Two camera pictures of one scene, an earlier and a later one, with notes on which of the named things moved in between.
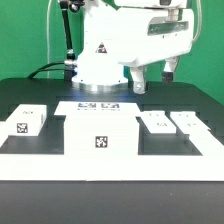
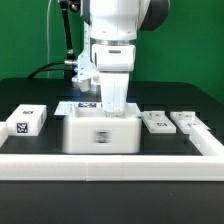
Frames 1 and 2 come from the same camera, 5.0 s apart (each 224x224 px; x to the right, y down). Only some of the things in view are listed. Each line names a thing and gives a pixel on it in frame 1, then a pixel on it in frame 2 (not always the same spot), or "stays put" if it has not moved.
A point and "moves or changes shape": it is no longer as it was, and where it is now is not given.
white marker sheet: [98, 109] stays put
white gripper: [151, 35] -> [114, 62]
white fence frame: [206, 166] stays put
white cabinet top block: [26, 120] stays put
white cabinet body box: [101, 134] moves or changes shape
